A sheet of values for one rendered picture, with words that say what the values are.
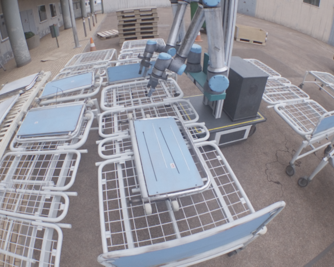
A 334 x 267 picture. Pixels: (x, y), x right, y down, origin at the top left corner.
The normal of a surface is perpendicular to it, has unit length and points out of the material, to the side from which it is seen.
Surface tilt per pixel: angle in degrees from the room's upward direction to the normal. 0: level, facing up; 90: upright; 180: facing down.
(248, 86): 90
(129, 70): 90
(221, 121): 0
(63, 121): 8
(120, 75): 90
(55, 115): 8
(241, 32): 90
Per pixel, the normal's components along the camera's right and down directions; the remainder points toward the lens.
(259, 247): -0.01, -0.74
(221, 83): -0.13, 0.72
